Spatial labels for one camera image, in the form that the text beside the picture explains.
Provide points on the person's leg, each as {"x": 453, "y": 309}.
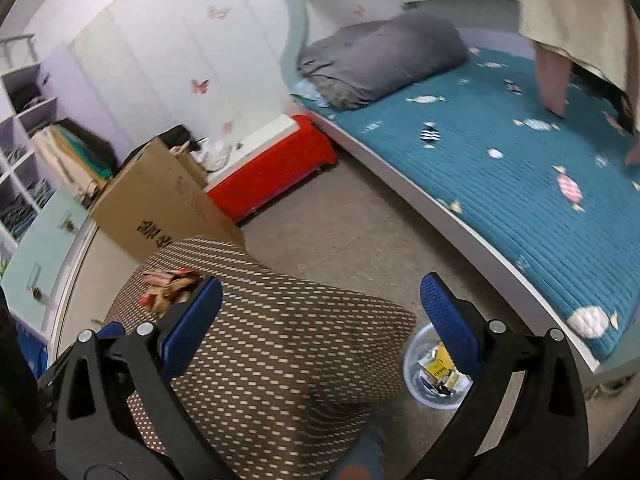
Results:
{"x": 357, "y": 455}

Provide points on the green cloth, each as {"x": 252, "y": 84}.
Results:
{"x": 87, "y": 152}

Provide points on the red box with white top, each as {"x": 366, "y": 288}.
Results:
{"x": 280, "y": 165}

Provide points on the white plastic bag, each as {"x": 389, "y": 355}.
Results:
{"x": 217, "y": 155}

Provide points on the beige hanging shirt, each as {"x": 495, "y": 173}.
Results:
{"x": 575, "y": 10}

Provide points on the pink red butterfly sticker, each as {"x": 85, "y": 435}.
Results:
{"x": 200, "y": 86}

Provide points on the small pink butterfly sticker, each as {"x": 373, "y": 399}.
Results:
{"x": 227, "y": 126}

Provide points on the beige cloth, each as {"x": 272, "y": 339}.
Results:
{"x": 60, "y": 160}

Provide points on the yellow white wrapper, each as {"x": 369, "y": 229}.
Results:
{"x": 441, "y": 360}

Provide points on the grey duvet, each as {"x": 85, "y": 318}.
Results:
{"x": 380, "y": 60}

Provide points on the brown patterned round table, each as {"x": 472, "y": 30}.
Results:
{"x": 280, "y": 360}

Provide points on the clear plastic bin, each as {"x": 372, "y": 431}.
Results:
{"x": 420, "y": 390}

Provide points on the white yellow packet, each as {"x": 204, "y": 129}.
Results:
{"x": 457, "y": 382}

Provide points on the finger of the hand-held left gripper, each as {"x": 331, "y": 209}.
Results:
{"x": 111, "y": 331}

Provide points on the blue box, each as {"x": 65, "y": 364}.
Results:
{"x": 30, "y": 345}

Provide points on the pile of red brown sachets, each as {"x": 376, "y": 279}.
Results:
{"x": 165, "y": 290}

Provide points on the white mint cabinet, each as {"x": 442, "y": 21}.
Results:
{"x": 45, "y": 250}

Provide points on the cardboard box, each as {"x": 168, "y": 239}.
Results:
{"x": 165, "y": 195}

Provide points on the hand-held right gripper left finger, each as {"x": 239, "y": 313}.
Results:
{"x": 195, "y": 320}

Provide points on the black bag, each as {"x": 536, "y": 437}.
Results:
{"x": 175, "y": 135}

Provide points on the white cubby shelf unit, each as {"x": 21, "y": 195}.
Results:
{"x": 20, "y": 125}

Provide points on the pale butterfly sticker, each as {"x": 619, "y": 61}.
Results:
{"x": 217, "y": 11}

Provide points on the light blue pillow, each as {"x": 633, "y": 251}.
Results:
{"x": 307, "y": 91}

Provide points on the teal white bed frame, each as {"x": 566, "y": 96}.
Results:
{"x": 550, "y": 317}

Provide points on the bed with teal sheet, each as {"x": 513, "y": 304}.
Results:
{"x": 500, "y": 200}

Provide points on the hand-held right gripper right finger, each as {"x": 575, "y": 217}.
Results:
{"x": 450, "y": 325}

